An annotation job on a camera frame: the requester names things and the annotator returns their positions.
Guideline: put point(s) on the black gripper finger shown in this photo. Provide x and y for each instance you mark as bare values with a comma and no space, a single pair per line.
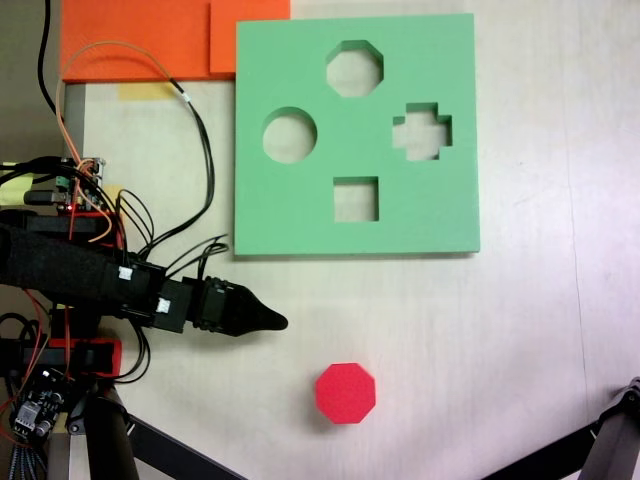
255,315

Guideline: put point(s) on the red octagonal pillar block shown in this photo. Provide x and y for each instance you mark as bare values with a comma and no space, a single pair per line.
345,392

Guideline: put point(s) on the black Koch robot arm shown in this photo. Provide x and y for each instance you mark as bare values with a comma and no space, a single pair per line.
60,265

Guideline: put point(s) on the large orange foam block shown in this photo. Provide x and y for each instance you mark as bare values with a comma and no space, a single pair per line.
130,30

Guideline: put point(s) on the black red table clamp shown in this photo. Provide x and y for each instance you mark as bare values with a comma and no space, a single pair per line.
50,225
112,357

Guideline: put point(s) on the green shape sorting board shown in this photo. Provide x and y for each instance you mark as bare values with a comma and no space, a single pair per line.
300,210

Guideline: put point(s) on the black tripod leg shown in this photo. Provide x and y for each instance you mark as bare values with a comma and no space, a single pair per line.
545,457
180,455
617,430
112,445

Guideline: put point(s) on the small yellow tape piece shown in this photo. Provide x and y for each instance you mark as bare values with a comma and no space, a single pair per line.
112,190

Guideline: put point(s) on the small power converter board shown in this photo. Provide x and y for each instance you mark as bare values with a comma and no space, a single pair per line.
37,405

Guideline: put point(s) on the yellow masking tape strip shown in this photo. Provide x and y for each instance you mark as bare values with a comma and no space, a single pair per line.
145,91

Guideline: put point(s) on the yellow sticky note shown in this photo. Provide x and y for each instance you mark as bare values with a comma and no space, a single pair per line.
12,187

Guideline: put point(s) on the grey metal frame bar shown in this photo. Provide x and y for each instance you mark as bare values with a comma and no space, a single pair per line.
74,120

